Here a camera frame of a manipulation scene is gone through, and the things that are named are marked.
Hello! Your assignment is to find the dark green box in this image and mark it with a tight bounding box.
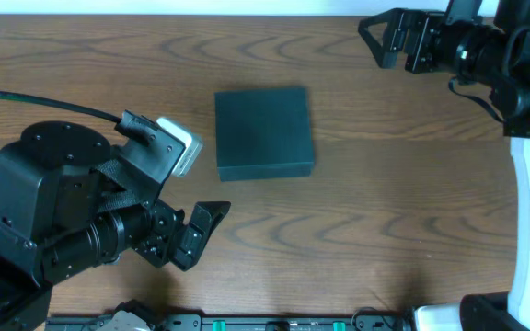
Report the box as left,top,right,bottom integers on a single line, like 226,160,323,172
214,86,315,182

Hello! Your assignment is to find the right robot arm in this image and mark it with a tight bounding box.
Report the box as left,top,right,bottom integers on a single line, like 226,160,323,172
358,0,530,330

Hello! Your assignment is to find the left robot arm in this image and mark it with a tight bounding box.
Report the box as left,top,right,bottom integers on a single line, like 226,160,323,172
0,111,230,330

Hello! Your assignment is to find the green clamp on rail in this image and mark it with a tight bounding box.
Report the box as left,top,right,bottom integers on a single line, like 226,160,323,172
213,320,226,331

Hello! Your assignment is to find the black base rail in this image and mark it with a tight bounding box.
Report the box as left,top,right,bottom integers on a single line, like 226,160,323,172
44,300,416,331

